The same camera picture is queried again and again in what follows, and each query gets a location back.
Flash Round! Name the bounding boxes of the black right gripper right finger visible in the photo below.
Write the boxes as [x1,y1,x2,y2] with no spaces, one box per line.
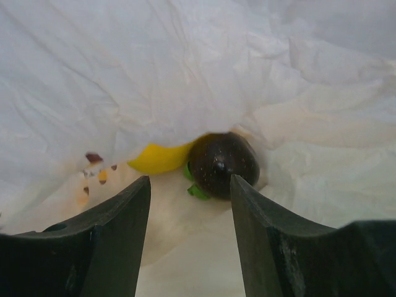
[231,176,395,296]

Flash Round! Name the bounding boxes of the banana print plastic bag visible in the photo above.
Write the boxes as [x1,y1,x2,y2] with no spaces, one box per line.
[0,0,396,297]

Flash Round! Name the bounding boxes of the yellow fake banana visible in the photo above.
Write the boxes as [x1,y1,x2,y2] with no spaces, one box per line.
[127,139,197,174]

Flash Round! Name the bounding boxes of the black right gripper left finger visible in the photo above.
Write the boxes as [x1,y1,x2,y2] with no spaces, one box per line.
[1,176,151,296]

